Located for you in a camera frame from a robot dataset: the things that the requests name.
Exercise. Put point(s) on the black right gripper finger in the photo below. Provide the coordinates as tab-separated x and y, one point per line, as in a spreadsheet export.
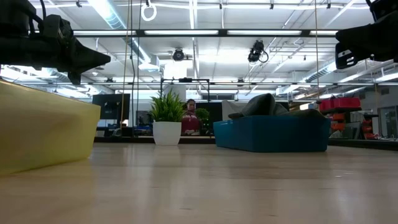
357	42
345	56

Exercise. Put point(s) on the dark green cap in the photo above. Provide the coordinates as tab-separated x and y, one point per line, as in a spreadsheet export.
258	105

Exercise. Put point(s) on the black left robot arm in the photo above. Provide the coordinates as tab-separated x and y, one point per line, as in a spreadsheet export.
15	46

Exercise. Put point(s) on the black monitor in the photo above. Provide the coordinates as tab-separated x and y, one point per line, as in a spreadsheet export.
110	107

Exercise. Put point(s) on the red storage bins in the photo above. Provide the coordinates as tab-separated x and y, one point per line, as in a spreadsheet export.
339	104

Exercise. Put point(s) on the overhead light bar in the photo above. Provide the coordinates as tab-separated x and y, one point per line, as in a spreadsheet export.
140	32

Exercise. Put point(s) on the shelf with orange bins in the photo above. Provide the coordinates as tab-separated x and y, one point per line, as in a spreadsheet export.
339	117

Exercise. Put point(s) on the black ceiling-hung device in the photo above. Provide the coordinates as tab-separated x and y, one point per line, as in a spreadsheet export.
256	49

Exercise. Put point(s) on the green plant in white pot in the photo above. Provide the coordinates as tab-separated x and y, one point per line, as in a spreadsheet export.
167	130

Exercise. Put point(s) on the teal plastic tray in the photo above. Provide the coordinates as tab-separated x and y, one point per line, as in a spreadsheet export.
270	133

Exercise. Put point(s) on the person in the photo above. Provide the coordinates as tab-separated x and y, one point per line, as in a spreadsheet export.
190	121

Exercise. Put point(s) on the small green plant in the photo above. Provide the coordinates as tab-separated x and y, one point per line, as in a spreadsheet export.
202	115

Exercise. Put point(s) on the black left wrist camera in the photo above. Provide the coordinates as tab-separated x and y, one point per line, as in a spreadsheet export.
57	28

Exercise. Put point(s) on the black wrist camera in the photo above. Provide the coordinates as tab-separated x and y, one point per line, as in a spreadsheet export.
385	7
57	28

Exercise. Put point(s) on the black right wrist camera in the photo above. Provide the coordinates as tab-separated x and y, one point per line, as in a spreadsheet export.
385	7

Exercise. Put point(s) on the black table frame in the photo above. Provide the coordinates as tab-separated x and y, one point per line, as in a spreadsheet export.
124	140

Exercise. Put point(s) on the black overhead camera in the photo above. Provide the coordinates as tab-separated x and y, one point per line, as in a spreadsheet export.
178	55

